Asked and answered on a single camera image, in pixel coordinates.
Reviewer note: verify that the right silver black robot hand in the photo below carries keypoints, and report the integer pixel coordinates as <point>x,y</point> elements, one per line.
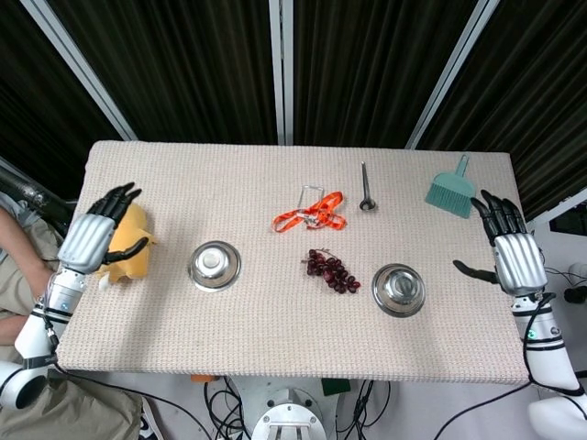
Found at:
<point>520,261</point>

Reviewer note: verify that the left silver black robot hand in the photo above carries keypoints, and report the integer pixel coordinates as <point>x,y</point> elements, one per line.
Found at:
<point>87,238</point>

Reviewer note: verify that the metal bowl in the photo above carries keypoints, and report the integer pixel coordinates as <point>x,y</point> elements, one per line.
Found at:
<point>214,267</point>
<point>398,289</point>

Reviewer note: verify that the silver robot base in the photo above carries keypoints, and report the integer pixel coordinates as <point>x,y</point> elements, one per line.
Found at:
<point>293,417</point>

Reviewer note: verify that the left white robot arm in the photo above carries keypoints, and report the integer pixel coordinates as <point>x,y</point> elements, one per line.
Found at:
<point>57,295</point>

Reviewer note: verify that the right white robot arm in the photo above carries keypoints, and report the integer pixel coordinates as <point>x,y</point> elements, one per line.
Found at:
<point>546,339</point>

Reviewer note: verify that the bare person forearm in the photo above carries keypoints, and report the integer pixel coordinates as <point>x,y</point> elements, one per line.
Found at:
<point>23,243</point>

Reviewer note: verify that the yellow plush toy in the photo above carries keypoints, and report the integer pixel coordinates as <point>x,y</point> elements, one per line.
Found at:
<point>133,266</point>

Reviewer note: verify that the white round device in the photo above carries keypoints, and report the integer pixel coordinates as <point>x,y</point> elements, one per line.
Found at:
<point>577,284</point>

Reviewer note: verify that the white machine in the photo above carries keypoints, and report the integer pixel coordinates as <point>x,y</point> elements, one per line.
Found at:
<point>564,206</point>

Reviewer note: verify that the black textured tube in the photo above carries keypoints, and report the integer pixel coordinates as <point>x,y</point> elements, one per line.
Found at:
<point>27,194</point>

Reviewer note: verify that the teal hand brush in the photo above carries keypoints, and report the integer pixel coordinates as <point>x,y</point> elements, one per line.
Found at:
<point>448,194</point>

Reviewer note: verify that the black pleated curtain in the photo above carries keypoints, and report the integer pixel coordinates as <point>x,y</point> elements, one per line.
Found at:
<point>183,69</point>
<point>541,91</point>
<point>367,69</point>
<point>27,91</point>

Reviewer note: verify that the metal engine valve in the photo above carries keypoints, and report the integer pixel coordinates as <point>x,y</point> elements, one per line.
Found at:
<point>367,204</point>

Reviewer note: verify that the orange block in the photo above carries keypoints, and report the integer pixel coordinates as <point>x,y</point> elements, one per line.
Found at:
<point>202,378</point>

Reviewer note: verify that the dark red grape bunch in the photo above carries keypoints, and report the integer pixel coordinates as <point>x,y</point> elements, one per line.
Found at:
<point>332,273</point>

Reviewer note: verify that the black white sneaker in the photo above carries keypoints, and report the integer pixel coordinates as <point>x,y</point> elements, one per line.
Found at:
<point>147,421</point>

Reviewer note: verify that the beige waffle tablecloth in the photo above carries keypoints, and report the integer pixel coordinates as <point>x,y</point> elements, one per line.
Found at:
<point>275,325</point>

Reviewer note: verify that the clear badge holder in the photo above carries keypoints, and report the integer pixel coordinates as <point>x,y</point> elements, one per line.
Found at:
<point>309,196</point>

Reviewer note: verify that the green block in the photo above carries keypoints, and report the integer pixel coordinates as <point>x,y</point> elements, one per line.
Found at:
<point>335,387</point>

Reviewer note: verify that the white frame post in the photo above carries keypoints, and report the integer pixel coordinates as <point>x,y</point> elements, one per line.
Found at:
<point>451,73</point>
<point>280,69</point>
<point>82,69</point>

